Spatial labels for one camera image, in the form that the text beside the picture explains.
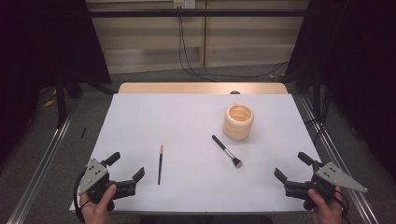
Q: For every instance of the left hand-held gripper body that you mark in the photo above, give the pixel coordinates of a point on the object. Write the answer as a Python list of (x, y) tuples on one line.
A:
[(93, 174)]

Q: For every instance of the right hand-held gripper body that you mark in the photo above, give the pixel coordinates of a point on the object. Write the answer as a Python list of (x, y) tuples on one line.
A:
[(336, 179)]

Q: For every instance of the thin black orange-tipped brush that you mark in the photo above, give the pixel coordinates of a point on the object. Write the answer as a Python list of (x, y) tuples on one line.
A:
[(160, 165)]

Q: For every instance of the black makeup brush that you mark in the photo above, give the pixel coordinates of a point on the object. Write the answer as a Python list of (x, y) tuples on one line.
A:
[(224, 149)]

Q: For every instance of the cream ribbed brush holder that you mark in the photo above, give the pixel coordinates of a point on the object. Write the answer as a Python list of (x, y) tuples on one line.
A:
[(238, 122)]

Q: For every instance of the person's right hand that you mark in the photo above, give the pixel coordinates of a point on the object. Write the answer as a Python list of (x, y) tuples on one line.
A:
[(325, 211)]

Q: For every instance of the person's left hand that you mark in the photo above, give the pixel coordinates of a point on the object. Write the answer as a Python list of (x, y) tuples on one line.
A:
[(96, 211)]

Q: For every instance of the black metal stand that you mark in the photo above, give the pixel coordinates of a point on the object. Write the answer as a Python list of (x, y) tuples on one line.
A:
[(316, 93), (60, 102)]

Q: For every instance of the white table mat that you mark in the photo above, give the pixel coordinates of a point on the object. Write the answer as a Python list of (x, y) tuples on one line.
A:
[(186, 124)]

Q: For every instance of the person's dark clothing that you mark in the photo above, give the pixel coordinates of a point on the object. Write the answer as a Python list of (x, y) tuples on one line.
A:
[(205, 219)]

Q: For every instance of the dark table grommet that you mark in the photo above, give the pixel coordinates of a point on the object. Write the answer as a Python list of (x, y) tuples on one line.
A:
[(235, 92)]

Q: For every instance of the light wooden table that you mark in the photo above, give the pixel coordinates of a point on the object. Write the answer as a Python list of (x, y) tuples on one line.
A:
[(186, 88)]

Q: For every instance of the dark curtain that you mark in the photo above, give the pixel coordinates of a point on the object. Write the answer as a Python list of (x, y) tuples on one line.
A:
[(37, 46), (358, 62)]

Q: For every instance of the black horizontal bar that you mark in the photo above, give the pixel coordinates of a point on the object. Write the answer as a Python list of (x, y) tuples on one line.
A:
[(155, 13)]

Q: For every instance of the metal floor rail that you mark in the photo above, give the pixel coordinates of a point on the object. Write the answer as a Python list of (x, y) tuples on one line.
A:
[(40, 168), (333, 149)]

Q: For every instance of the white wall outlet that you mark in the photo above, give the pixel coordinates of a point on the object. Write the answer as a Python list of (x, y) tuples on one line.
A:
[(184, 3)]

